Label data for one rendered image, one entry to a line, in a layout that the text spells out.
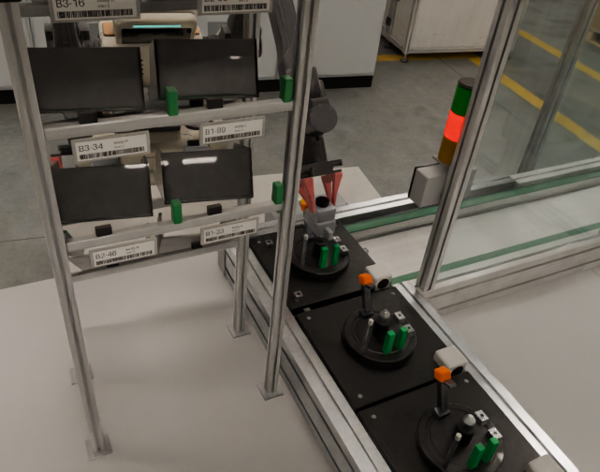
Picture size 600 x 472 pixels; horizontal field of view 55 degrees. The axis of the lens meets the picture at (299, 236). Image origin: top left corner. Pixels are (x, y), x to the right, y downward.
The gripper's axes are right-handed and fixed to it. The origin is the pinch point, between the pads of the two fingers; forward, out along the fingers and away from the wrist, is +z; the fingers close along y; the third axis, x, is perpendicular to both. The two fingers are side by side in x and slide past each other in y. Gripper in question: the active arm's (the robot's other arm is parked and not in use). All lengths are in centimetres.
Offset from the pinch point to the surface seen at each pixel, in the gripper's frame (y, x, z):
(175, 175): -34.9, -27.3, -9.7
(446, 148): 16.8, -22.0, -6.9
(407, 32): 258, 309, -120
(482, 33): 333, 303, -112
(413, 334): 5.7, -17.3, 26.6
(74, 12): -46, -48, -26
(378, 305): 5.1, -7.0, 21.9
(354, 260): 7.5, 4.6, 13.4
